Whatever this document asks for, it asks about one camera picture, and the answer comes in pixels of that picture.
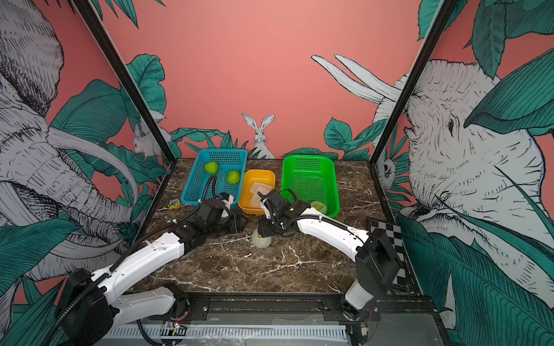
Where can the black left frame post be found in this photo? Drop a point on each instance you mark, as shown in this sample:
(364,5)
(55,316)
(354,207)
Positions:
(104,41)

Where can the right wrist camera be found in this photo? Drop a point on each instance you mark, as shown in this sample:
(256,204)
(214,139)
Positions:
(265,209)

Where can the white foam net in tub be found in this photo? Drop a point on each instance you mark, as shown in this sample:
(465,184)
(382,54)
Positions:
(258,187)

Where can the white foam net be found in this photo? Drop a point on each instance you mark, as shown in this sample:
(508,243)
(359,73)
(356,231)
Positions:
(263,243)
(258,187)

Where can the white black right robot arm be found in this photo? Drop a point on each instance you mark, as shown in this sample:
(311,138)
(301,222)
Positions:
(373,253)

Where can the green custard apple back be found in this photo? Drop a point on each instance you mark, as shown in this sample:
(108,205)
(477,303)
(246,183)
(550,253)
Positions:
(212,167)

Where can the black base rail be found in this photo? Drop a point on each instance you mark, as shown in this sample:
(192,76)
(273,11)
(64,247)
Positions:
(204,305)

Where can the black frame post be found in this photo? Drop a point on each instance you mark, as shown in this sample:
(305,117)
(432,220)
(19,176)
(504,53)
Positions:
(104,41)
(438,25)

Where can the black right frame post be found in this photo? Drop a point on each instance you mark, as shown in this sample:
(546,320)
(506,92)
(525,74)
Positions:
(438,25)

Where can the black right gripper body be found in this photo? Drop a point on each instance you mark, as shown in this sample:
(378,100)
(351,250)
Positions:
(270,227)

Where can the bright green plastic basket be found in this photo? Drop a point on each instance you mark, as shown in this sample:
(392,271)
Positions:
(312,179)

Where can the black white checkerboard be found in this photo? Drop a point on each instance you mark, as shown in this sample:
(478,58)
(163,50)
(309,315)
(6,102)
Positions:
(394,234)

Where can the white foam net sleeve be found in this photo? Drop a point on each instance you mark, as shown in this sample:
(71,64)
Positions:
(319,206)

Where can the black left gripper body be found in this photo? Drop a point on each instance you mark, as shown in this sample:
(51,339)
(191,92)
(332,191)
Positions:
(234,224)

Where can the small yellow blue object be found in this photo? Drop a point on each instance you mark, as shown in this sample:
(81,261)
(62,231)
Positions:
(174,204)

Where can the yellow plastic tub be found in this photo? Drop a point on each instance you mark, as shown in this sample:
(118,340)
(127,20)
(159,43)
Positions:
(255,181)

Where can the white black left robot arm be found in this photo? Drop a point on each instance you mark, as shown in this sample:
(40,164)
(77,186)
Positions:
(93,303)

